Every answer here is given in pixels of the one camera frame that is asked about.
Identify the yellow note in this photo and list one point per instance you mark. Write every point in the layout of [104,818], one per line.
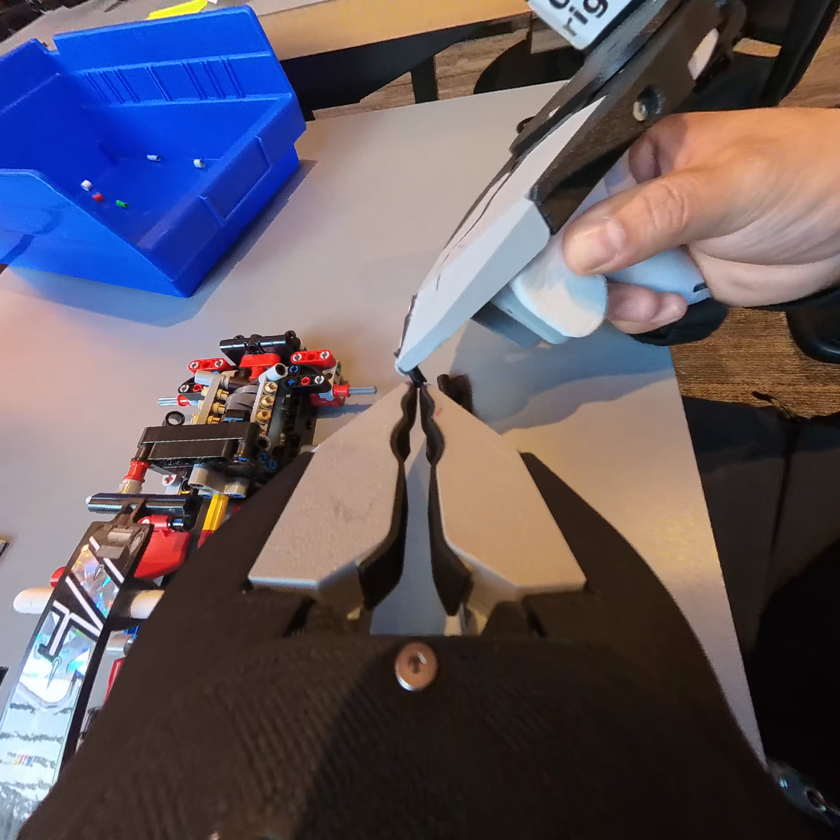
[177,9]

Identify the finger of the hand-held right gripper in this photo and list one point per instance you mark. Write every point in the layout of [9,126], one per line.
[433,275]
[499,256]

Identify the grey desk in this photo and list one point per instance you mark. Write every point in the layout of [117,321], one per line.
[328,262]
[394,19]

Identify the toy building brick car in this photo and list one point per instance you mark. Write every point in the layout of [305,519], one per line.
[197,446]

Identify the blue plastic bin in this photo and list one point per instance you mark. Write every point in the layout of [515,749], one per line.
[197,131]

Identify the person's right hand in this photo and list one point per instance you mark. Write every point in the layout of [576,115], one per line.
[754,197]

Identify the black toy brick pin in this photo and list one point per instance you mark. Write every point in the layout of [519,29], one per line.
[417,376]

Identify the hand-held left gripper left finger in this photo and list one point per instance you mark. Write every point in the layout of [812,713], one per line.
[328,512]

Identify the person's dark trousers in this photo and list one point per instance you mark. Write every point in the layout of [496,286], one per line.
[754,525]

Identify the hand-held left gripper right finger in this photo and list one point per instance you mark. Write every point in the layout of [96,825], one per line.
[505,518]

